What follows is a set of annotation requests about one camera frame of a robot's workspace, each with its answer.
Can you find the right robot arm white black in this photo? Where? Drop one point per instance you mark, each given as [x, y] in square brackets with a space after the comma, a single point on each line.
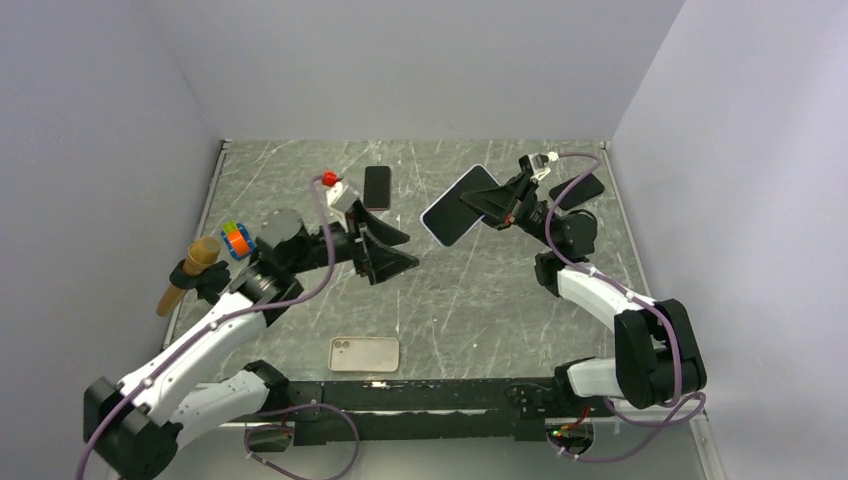
[656, 356]

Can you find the wooden mallet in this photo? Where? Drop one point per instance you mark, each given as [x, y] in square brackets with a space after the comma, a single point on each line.
[202, 254]

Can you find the orange blue toy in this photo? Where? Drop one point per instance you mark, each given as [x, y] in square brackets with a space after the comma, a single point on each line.
[237, 240]

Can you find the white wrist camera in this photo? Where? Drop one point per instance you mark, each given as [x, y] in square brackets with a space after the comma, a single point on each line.
[340, 196]
[538, 165]

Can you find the black base frame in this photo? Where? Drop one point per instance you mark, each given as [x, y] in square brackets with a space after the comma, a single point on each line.
[335, 426]

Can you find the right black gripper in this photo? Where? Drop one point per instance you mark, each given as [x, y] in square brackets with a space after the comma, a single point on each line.
[505, 205]

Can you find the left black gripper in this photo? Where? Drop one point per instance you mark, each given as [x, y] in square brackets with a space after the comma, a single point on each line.
[380, 261]

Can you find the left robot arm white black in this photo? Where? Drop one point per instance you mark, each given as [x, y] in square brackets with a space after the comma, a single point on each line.
[138, 424]

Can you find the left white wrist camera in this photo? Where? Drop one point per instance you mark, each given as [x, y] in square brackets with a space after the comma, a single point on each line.
[340, 196]

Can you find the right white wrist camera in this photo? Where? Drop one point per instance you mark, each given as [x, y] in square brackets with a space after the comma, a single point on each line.
[538, 165]

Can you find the white phone case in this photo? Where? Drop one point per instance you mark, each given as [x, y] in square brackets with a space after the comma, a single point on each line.
[364, 354]

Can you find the black phone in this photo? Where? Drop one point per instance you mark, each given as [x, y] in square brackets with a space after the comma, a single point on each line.
[377, 188]
[583, 192]

